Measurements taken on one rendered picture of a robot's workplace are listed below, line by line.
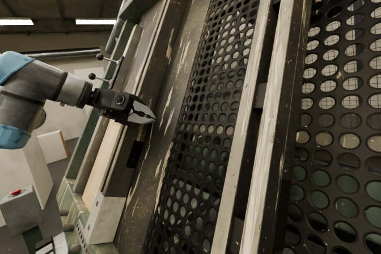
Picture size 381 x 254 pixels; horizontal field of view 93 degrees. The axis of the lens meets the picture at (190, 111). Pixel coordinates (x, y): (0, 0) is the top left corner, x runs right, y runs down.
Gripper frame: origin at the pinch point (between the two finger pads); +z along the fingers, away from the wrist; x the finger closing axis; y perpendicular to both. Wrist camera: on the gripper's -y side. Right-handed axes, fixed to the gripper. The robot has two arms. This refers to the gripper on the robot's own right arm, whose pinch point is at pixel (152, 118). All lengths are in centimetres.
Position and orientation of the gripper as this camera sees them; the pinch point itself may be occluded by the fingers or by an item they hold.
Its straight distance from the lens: 57.4
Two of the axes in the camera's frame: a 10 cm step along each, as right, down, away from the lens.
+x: -2.5, 9.4, -2.2
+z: 7.2, 3.3, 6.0
